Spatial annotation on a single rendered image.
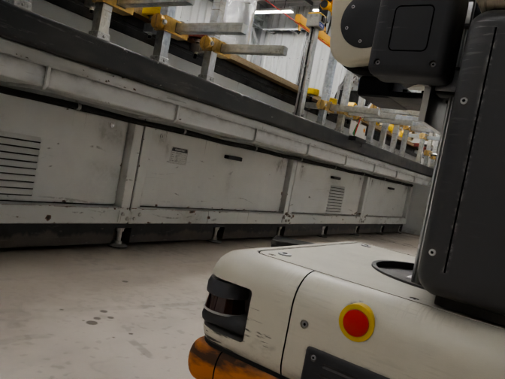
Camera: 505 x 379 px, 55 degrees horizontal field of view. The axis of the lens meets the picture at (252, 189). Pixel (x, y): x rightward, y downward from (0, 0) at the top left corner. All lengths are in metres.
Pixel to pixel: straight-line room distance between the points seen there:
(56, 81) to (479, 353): 1.23
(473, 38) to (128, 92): 1.16
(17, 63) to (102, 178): 0.64
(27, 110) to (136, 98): 0.34
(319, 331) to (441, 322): 0.17
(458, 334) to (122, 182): 1.51
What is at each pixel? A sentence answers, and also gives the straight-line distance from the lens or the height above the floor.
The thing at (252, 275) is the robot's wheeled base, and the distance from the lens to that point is 0.78.
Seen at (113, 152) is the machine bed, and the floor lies 0.37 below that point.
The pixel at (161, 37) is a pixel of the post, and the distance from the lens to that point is 1.72.
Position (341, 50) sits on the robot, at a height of 0.67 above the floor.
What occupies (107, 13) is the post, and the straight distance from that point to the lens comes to 1.57.
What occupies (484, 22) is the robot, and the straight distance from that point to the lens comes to 0.74.
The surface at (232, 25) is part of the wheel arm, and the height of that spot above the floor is 0.84.
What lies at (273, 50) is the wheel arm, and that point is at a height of 0.84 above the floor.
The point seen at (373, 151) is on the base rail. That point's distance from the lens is 3.42.
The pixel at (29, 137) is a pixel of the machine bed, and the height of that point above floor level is 0.38.
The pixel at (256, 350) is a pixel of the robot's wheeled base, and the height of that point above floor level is 0.15.
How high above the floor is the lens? 0.43
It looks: 3 degrees down
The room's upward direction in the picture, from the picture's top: 11 degrees clockwise
